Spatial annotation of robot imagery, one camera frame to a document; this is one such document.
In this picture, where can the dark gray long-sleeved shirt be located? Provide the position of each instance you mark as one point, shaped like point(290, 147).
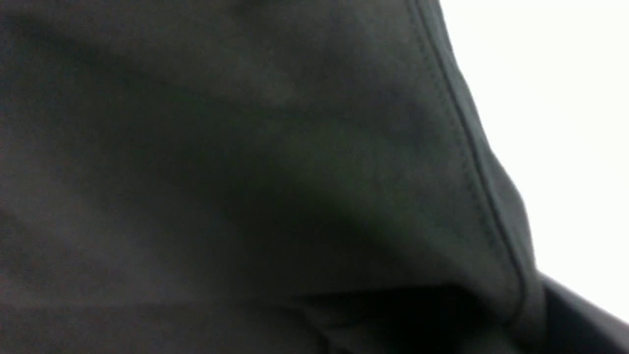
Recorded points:
point(260, 177)

